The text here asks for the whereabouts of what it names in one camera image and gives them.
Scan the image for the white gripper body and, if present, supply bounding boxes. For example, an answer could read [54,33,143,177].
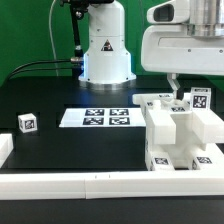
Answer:
[141,25,224,76]

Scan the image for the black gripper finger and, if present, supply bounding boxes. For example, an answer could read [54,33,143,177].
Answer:
[167,73,184,100]

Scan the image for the white tagged cube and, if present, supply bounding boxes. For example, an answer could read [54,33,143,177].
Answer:
[18,113,37,133]
[190,87,211,110]

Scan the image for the white chair back frame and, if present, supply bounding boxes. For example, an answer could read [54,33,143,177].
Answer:
[132,93,224,145]

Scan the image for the white chair seat block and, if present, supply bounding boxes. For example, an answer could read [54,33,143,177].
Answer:
[144,133,214,169]

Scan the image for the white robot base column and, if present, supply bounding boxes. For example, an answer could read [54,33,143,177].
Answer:
[79,0,136,90]

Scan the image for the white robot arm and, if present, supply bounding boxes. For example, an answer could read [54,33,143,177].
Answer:
[141,0,224,99]

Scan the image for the white left fence piece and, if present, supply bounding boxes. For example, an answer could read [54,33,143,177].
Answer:
[0,133,14,168]

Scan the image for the white flat base plate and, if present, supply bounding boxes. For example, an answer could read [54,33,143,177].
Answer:
[59,108,145,128]

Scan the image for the white L-shaped fence rail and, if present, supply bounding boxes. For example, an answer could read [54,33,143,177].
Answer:
[0,129,224,201]

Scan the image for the grey hanging cable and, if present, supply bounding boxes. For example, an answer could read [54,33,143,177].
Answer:
[48,0,60,78]

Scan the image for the black cables at base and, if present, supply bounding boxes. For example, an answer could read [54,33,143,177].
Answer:
[5,56,84,83]

